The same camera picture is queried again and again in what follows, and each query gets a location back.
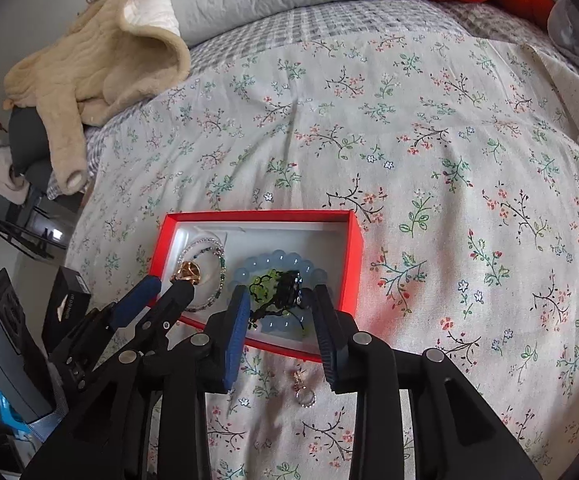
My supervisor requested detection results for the green crystal hair clip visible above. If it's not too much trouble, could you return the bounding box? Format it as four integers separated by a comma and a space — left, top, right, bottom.
248, 269, 282, 308

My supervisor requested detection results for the black phone box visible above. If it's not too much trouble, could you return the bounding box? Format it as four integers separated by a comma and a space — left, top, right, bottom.
41, 266, 91, 354

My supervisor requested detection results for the multicolour beaded bracelet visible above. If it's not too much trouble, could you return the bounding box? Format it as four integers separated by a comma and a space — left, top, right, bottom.
176, 237, 229, 313

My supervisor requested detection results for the floral bed sheet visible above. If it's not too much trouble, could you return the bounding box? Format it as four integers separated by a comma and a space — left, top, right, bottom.
66, 32, 579, 479

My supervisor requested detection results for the silver beaded bracelet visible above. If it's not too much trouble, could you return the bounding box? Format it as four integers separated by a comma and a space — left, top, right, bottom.
174, 233, 227, 281

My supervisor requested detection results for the red Ace jewelry box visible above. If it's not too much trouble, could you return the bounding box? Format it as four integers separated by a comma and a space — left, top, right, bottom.
150, 210, 363, 362

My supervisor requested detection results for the gold clover brooch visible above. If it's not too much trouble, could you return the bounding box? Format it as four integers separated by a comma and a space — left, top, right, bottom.
170, 260, 202, 286

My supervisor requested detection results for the blue bead bracelet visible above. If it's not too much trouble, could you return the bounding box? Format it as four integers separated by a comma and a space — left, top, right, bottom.
231, 248, 331, 336

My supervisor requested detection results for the grey handheld device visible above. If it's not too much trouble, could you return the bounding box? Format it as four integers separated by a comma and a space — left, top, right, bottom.
0, 269, 56, 422

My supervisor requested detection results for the beige fleece jacket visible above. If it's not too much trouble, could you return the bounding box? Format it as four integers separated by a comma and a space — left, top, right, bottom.
3, 0, 191, 195

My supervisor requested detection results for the black hair claw clip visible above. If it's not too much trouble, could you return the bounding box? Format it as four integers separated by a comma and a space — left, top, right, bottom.
248, 270, 303, 328

